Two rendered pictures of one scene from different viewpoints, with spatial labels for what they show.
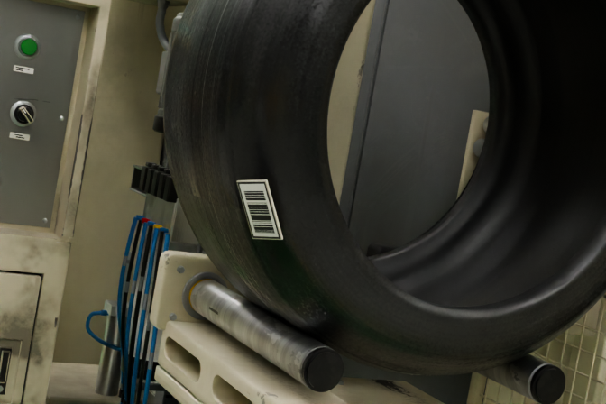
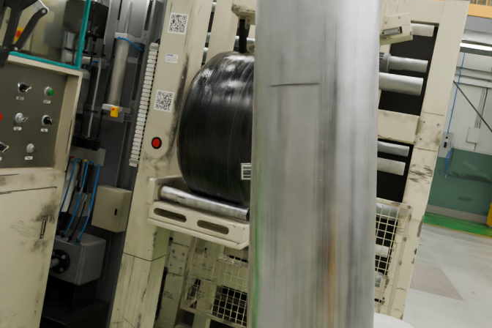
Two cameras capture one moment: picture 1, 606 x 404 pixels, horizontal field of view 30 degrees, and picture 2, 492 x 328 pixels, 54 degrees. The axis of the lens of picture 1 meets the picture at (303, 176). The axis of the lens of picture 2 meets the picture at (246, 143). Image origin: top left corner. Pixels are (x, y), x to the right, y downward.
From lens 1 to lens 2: 112 cm
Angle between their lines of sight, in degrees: 44
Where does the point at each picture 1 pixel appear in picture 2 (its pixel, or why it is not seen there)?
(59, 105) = (57, 115)
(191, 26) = (204, 109)
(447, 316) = not seen: hidden behind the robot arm
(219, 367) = (200, 217)
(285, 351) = (235, 210)
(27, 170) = (45, 143)
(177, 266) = (157, 182)
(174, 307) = (155, 197)
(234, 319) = (197, 200)
